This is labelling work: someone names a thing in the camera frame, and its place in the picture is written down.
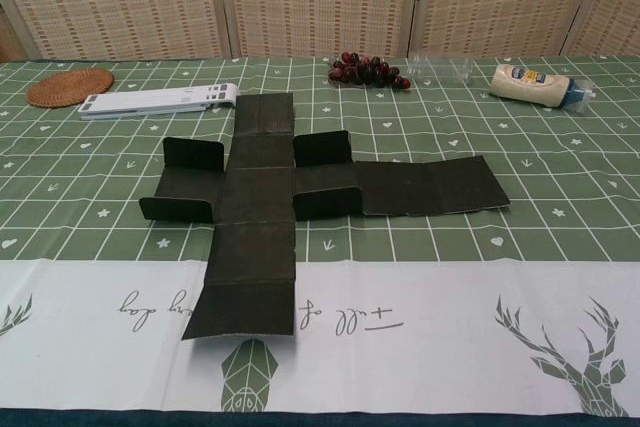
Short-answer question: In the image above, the mayonnaise squeeze bottle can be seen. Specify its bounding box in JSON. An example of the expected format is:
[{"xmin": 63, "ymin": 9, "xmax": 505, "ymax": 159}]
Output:
[{"xmin": 488, "ymin": 64, "xmax": 597, "ymax": 115}]

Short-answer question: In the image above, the green checked deer tablecloth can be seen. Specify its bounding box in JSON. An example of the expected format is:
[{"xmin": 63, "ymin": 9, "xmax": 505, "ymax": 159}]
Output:
[{"xmin": 0, "ymin": 54, "xmax": 640, "ymax": 427}]

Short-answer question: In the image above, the round woven rattan coaster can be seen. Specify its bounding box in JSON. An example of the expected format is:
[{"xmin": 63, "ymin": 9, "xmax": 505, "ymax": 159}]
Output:
[{"xmin": 26, "ymin": 70, "xmax": 115, "ymax": 109}]

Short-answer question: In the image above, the white folding laptop stand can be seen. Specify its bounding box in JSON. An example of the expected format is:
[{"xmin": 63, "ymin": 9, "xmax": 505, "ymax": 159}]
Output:
[{"xmin": 79, "ymin": 83, "xmax": 241, "ymax": 121}]

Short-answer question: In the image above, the black cardboard box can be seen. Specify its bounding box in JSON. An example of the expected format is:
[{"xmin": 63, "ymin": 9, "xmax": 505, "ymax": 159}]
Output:
[{"xmin": 138, "ymin": 93, "xmax": 511, "ymax": 342}]

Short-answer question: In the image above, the bunch of red grapes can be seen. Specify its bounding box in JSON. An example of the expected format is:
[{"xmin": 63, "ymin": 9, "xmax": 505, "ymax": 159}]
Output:
[{"xmin": 327, "ymin": 51, "xmax": 412, "ymax": 92}]

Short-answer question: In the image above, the clear plastic cup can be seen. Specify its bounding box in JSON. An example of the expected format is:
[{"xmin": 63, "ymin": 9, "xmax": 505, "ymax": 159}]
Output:
[{"xmin": 405, "ymin": 52, "xmax": 474, "ymax": 86}]

